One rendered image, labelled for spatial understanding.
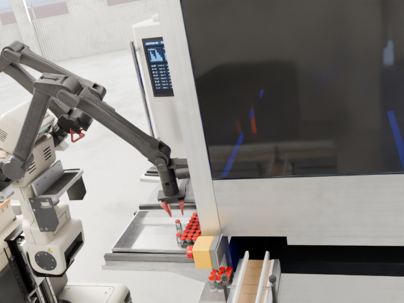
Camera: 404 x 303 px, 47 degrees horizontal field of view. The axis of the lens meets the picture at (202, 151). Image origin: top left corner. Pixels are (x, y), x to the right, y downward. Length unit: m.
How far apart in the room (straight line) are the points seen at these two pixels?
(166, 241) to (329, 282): 0.60
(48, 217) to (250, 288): 0.94
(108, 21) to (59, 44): 1.35
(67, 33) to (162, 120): 9.83
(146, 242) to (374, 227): 0.81
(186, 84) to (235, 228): 0.47
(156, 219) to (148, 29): 0.99
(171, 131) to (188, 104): 1.24
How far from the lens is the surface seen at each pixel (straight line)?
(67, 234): 2.15
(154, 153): 1.58
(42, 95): 1.58
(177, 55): 1.24
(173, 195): 1.67
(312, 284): 1.51
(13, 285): 2.35
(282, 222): 1.39
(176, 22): 1.23
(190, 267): 1.58
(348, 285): 1.51
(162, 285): 2.99
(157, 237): 1.77
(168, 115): 2.48
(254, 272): 1.43
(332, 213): 1.36
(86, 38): 12.16
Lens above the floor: 1.81
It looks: 23 degrees down
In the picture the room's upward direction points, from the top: 10 degrees counter-clockwise
